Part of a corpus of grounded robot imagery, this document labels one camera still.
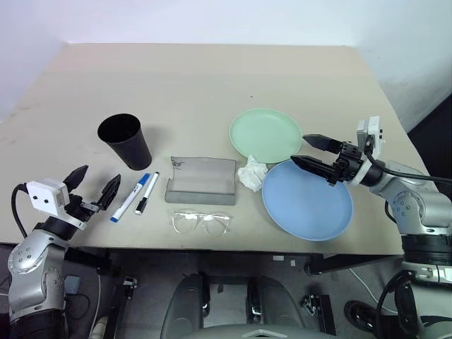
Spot clear frame glasses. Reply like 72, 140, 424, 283
170, 210, 234, 237

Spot black shoe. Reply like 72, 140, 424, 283
344, 299, 381, 333

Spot grey rounded robot leg cover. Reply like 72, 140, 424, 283
246, 275, 307, 331
160, 273, 211, 339

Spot black table frame crossbar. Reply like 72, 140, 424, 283
64, 246, 119, 276
305, 252, 403, 276

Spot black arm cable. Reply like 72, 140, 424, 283
11, 182, 31, 238
364, 141, 452, 339

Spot black plastic cup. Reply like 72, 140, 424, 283
97, 112, 153, 172

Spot white marker with black cap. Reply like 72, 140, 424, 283
134, 171, 160, 216

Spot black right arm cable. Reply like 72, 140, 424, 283
364, 141, 452, 339

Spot beige ribbed tube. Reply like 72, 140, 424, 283
90, 316, 109, 339

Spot white tissue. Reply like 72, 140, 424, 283
237, 154, 269, 193

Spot white floor cable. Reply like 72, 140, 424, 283
348, 267, 400, 314

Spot white marker with blue cap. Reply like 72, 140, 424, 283
109, 172, 151, 224

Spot small grey floor box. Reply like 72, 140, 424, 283
63, 275, 82, 295

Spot black floor bar with clamp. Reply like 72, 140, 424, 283
301, 292, 337, 336
104, 277, 138, 339

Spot light blue plate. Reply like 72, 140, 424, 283
261, 159, 354, 242

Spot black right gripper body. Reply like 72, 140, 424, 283
326, 140, 364, 186

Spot light green plate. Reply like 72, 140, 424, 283
229, 108, 304, 165

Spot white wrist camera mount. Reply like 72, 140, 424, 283
27, 179, 88, 231
347, 115, 386, 186

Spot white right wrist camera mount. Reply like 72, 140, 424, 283
347, 115, 386, 186

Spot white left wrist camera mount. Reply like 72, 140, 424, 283
27, 179, 88, 231

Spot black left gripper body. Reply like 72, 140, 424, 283
65, 194, 107, 225

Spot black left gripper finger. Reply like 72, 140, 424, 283
96, 173, 123, 213
63, 164, 90, 195

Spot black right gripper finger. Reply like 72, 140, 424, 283
302, 133, 342, 154
290, 155, 337, 183

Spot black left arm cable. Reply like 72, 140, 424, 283
11, 182, 31, 238

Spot grey robot waist cover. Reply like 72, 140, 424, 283
186, 323, 329, 339

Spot grey glasses case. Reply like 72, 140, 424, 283
164, 155, 237, 206

